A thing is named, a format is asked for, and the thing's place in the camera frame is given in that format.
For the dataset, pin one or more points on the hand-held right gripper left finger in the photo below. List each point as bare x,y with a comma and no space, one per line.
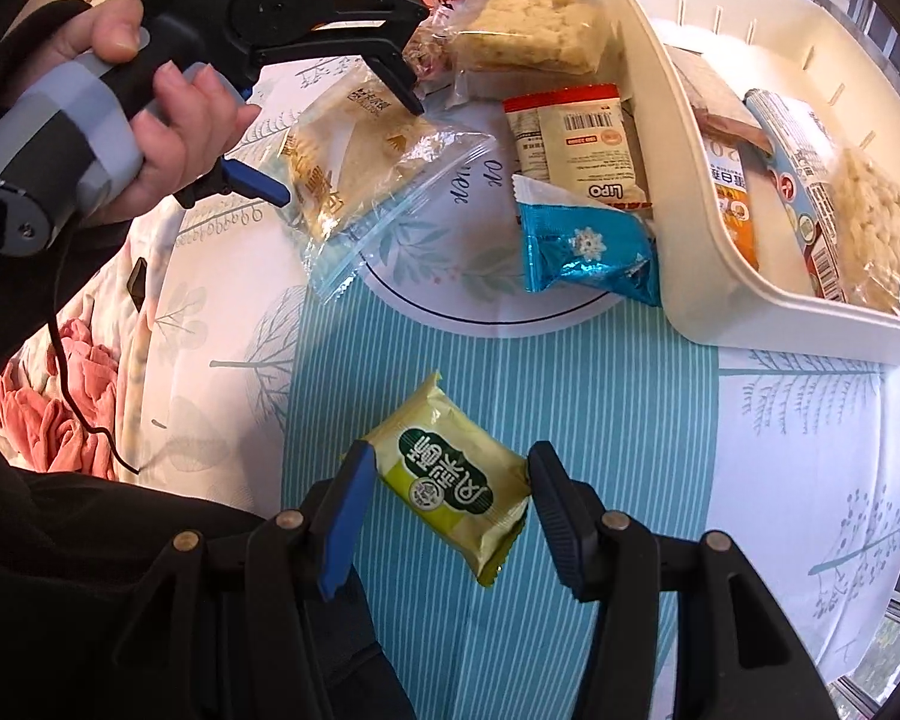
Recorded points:
345,525

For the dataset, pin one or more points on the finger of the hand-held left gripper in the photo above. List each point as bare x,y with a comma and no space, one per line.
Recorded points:
397,82
259,187

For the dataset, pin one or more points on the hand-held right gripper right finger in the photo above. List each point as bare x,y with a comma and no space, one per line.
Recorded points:
562,529

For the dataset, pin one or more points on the clear nut ball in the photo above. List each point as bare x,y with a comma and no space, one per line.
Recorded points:
431,52

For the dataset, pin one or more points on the clear bag with pastry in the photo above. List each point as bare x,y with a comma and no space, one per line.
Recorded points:
352,165

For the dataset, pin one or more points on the green snack packet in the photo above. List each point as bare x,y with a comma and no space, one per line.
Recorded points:
450,495

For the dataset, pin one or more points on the rice crispy block bag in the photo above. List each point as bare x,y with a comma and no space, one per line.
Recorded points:
525,30

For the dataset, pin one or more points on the orange and white biscuit packet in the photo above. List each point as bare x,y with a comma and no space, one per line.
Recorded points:
570,135

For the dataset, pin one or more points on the blue foil snack packet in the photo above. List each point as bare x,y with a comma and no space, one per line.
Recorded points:
585,255

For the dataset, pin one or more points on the white plastic bin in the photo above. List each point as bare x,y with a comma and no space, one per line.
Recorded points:
690,270

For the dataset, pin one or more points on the beige cracker packet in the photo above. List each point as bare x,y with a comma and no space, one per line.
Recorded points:
709,90

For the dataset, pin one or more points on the orange snack packet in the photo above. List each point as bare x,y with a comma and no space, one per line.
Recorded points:
735,195

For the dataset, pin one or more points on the long white snack packet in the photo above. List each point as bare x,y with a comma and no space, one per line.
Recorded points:
795,172

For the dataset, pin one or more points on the clear bag of rice puffs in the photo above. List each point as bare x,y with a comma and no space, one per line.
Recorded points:
877,232

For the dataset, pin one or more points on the person's left hand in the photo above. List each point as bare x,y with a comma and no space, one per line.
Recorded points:
187,127

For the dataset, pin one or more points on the black phone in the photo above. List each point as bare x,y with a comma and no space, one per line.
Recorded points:
136,281

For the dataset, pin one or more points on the pastel fleece blanket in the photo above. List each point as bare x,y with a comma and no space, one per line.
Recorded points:
101,300

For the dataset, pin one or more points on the person's black clothing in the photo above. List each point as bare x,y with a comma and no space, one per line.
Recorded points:
82,540

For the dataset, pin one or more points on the pink blanket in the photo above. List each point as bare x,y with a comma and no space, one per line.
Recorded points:
45,405

